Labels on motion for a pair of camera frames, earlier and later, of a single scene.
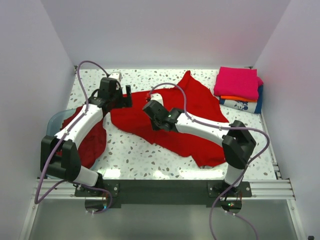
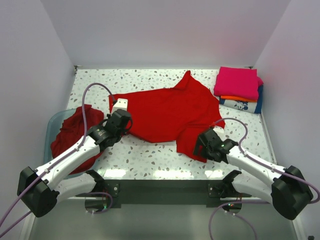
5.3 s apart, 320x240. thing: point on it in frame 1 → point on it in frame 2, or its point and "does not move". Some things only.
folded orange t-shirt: [238, 98] does not move
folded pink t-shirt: [238, 83] does not move
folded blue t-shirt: [258, 109] does not move
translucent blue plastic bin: [55, 121] does not move
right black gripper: [155, 127] → [202, 152]
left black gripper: [122, 103] → [108, 115]
